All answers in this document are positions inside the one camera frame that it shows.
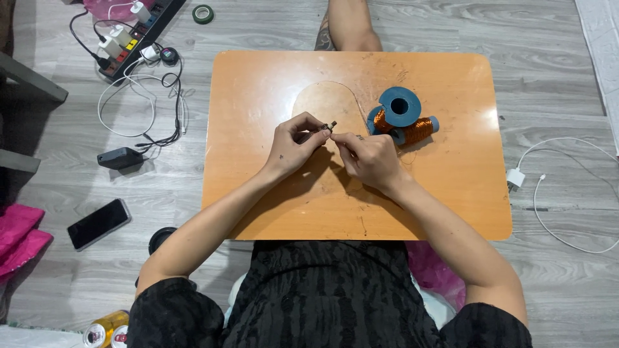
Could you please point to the black power strip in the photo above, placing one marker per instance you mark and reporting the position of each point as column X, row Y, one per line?
column 145, row 36

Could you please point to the white textured mat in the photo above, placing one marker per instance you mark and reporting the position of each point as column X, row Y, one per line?
column 602, row 53

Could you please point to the crumpled pink plastic bag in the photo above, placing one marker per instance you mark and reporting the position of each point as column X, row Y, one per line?
column 435, row 273

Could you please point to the person's black patterned garment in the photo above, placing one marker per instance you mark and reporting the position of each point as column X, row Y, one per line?
column 329, row 299

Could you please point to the grey furniture frame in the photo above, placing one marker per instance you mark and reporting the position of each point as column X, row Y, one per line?
column 29, row 80

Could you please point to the black smartphone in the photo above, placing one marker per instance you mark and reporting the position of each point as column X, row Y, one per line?
column 99, row 224

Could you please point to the small metal coil core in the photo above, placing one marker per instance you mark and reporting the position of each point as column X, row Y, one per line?
column 328, row 128

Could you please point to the person's left hand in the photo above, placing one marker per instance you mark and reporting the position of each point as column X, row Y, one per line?
column 290, row 150

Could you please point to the black round lid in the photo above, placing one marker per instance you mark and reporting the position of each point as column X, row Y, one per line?
column 158, row 238

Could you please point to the green tape roll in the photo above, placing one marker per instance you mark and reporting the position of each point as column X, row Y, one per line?
column 203, row 14

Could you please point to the person's bare leg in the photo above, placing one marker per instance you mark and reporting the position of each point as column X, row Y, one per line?
column 350, row 26

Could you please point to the round black gadget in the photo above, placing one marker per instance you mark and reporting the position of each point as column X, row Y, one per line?
column 169, row 56

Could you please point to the empty blue plastic spool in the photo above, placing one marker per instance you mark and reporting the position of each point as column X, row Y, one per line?
column 400, row 106

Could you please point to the person's right hand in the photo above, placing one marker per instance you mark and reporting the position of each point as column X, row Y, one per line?
column 375, row 162

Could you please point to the black power adapter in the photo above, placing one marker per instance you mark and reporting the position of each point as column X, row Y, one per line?
column 120, row 158

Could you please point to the yellow drink can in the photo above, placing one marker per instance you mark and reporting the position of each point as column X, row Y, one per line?
column 106, row 326

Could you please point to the pink cloth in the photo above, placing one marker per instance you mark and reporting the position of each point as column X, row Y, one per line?
column 19, row 237

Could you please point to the white charger plug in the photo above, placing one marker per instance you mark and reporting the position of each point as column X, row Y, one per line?
column 110, row 47
column 121, row 35
column 150, row 53
column 140, row 11

